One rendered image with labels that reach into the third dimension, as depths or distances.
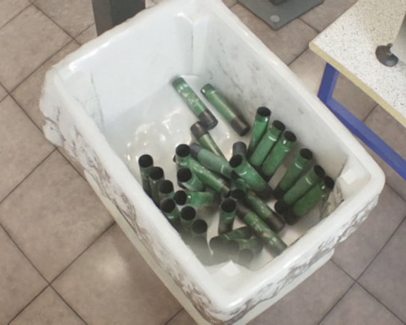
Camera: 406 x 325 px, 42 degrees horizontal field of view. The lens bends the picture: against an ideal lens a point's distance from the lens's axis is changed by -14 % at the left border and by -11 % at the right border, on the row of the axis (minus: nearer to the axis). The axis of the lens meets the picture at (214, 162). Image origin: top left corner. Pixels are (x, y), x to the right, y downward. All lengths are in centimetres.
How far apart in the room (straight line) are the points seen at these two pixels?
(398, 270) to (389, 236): 12
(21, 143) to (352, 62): 121
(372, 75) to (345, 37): 10
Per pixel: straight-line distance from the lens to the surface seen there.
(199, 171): 128
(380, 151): 145
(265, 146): 125
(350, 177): 111
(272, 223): 125
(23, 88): 209
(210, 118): 135
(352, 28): 122
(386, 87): 114
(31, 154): 193
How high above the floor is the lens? 164
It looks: 63 degrees down
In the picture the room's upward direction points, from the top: 4 degrees clockwise
